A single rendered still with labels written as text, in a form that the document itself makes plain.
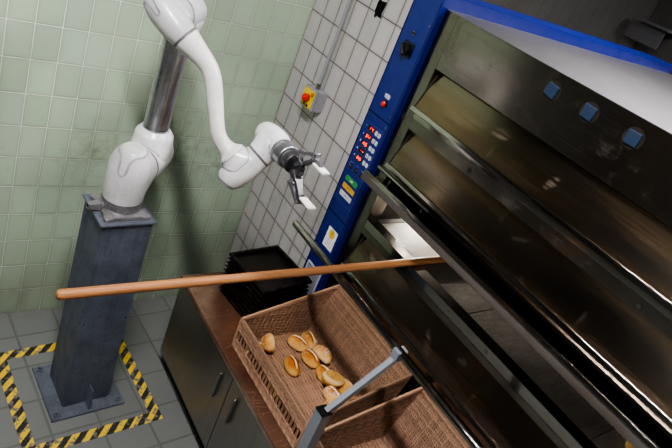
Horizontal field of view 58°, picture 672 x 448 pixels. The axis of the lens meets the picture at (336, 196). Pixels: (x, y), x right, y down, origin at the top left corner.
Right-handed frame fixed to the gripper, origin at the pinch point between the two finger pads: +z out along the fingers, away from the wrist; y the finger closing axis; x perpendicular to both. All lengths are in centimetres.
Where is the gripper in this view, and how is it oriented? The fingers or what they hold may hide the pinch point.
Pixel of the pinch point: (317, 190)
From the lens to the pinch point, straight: 200.4
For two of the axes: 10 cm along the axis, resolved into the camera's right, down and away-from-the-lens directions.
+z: 5.1, 5.5, -6.6
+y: -3.5, 8.3, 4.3
